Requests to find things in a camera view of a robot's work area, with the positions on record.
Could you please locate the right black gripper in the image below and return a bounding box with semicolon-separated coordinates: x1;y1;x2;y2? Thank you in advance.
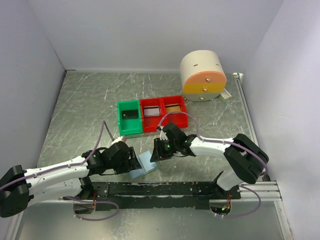
150;137;178;163

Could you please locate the mint green card holder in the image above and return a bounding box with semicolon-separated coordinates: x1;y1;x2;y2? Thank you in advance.
129;150;160;180

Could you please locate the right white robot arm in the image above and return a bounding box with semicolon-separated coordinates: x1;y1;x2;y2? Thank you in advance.
150;123;269;199

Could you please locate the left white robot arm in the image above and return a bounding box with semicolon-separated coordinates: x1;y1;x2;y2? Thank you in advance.
0;141;142;218

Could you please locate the white magnetic stripe card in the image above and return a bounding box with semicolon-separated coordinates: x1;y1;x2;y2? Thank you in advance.
143;106;161;117

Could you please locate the black card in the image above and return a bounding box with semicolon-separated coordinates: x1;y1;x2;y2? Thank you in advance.
121;109;139;120

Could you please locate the green plastic bin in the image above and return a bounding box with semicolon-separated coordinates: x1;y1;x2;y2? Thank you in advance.
117;100;143;136

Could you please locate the middle red plastic bin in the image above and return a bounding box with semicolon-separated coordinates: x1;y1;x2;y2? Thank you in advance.
139;97;165;133

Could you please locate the red plastic bin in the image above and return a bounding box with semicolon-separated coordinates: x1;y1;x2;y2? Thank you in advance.
139;97;165;133
161;95;189;128

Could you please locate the right red plastic bin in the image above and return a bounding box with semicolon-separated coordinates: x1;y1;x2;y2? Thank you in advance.
161;95;189;128

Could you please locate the small white tag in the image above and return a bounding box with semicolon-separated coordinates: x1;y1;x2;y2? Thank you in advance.
220;89;232;101

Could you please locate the beige cylindrical drawer cabinet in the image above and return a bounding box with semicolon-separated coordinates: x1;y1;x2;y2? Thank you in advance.
180;50;227;102

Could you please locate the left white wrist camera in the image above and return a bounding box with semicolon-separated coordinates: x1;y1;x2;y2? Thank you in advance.
111;136;127;145

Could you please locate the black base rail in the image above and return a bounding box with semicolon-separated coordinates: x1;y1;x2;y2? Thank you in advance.
75;181;241;211

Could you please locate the silver aluminium frame rail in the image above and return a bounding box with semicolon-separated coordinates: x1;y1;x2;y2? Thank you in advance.
239;181;282;202

